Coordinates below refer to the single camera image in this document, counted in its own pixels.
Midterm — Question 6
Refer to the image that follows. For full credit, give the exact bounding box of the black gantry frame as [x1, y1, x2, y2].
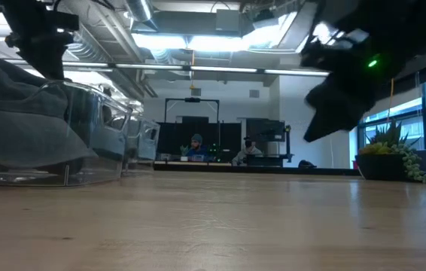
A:
[163, 96, 221, 151]

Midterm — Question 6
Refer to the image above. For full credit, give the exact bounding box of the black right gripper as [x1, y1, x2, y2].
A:
[298, 0, 421, 144]

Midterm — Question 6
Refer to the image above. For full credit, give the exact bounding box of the grey denim baseball cap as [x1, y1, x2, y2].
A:
[0, 42, 98, 170]

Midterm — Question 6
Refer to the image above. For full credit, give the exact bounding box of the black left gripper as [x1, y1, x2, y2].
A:
[0, 0, 81, 81]

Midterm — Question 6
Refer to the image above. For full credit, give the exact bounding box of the black table frame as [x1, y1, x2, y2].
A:
[152, 161, 361, 177]

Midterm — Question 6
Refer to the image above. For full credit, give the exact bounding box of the clear plastic bin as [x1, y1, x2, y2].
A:
[0, 79, 132, 188]
[122, 115, 162, 177]

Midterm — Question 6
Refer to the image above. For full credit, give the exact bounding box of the black partition panel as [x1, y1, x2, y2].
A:
[156, 115, 242, 156]

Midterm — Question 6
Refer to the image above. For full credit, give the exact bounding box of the long ceiling light strip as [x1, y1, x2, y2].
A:
[4, 58, 331, 78]

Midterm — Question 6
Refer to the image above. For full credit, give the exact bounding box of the person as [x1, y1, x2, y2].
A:
[231, 135, 264, 167]
[181, 132, 211, 163]

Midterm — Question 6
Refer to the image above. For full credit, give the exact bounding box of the succulent plant in dark pot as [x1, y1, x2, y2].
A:
[354, 120, 426, 187]

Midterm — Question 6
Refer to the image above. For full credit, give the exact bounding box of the black monitor on stand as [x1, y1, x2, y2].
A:
[245, 118, 293, 157]

